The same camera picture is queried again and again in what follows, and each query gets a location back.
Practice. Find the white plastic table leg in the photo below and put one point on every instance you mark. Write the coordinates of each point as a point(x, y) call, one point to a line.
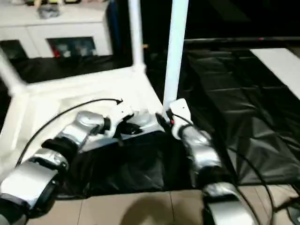
point(175, 58)
point(9, 72)
point(137, 35)

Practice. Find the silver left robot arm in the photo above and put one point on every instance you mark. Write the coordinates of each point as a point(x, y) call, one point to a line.
point(89, 119)

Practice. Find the black plastic mat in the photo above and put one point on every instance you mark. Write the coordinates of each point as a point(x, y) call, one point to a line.
point(234, 105)

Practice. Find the white glass-door cabinet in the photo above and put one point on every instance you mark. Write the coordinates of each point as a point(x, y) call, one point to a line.
point(70, 28)

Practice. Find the white board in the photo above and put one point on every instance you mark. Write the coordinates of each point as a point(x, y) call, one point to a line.
point(281, 65)

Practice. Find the dark grey bundle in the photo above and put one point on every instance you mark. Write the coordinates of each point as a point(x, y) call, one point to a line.
point(48, 12)

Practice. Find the black metal rail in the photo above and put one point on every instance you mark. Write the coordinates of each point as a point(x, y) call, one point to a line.
point(234, 39)

